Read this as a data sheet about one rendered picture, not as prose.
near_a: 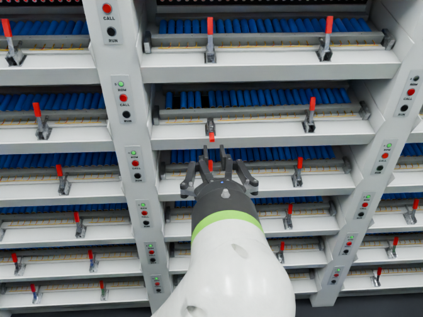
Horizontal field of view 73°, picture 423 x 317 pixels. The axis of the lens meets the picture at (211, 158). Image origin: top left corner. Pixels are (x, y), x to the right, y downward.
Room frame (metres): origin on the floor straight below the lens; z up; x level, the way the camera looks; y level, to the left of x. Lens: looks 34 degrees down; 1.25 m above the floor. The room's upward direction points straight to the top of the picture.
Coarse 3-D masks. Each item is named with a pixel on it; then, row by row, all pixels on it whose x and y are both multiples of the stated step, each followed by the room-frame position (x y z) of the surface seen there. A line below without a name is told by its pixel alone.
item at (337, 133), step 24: (360, 96) 0.80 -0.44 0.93; (192, 120) 0.71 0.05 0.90; (216, 120) 0.72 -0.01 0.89; (360, 120) 0.72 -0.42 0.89; (384, 120) 0.66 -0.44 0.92; (168, 144) 0.66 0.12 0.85; (192, 144) 0.66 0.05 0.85; (216, 144) 0.66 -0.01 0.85; (240, 144) 0.67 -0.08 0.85; (264, 144) 0.67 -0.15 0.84; (288, 144) 0.68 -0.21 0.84; (312, 144) 0.68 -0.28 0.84; (336, 144) 0.69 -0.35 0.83; (360, 144) 0.69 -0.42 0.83
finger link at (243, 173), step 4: (236, 160) 0.45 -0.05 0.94; (240, 160) 0.45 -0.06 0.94; (240, 164) 0.44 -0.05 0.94; (244, 164) 0.44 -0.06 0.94; (240, 168) 0.42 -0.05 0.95; (244, 168) 0.42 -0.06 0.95; (240, 172) 0.42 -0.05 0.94; (244, 172) 0.40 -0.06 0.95; (248, 172) 0.40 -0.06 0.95; (240, 176) 0.41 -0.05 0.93; (244, 176) 0.39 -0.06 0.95; (248, 176) 0.39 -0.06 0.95; (240, 180) 0.41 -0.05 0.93; (244, 180) 0.39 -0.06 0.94; (252, 180) 0.38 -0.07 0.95; (256, 180) 0.37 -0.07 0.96; (252, 184) 0.37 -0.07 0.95; (256, 184) 0.37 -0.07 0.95; (252, 192) 0.36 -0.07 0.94; (256, 192) 0.36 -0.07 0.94
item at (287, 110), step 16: (160, 112) 0.71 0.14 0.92; (176, 112) 0.71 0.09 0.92; (192, 112) 0.71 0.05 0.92; (208, 112) 0.71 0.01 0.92; (224, 112) 0.72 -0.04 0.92; (240, 112) 0.72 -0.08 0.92; (256, 112) 0.72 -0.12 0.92; (272, 112) 0.73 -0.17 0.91; (288, 112) 0.73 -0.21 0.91; (304, 112) 0.74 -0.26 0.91; (320, 112) 0.74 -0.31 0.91; (336, 112) 0.74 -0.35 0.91; (352, 112) 0.75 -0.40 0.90
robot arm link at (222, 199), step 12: (216, 192) 0.29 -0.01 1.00; (228, 192) 0.29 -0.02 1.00; (240, 192) 0.30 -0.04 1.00; (204, 204) 0.27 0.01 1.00; (216, 204) 0.26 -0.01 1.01; (228, 204) 0.26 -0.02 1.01; (240, 204) 0.26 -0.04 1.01; (252, 204) 0.28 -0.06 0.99; (192, 216) 0.28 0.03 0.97; (204, 216) 0.25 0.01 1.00; (252, 216) 0.25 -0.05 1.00; (192, 228) 0.25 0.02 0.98
